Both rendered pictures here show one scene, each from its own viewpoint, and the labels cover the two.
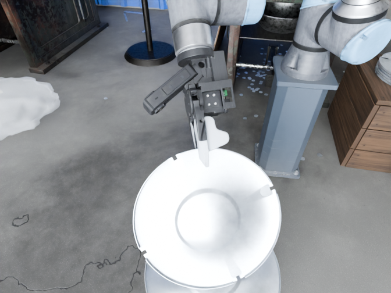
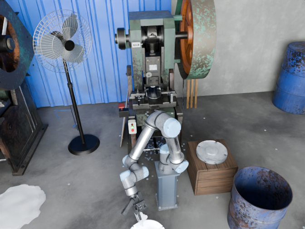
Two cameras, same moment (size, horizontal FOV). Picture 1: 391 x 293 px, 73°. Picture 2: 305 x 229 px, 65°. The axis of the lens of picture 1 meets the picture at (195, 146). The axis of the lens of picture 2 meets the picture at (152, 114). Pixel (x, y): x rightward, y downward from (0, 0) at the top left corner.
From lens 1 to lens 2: 122 cm
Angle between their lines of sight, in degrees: 16
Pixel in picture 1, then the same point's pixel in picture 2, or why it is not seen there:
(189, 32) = (130, 191)
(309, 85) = (169, 176)
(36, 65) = (17, 171)
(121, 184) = not seen: outside the picture
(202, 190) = not seen: outside the picture
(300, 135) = (172, 191)
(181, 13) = (127, 185)
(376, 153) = (205, 187)
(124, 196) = not seen: outside the picture
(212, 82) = (140, 202)
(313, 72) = (169, 171)
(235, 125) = (144, 185)
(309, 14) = (163, 155)
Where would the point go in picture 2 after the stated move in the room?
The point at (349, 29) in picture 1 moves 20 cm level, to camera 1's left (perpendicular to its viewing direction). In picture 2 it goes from (174, 165) to (149, 171)
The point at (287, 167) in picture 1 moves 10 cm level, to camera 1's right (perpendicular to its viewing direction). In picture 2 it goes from (171, 204) to (181, 201)
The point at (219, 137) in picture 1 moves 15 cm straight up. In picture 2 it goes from (144, 217) to (143, 202)
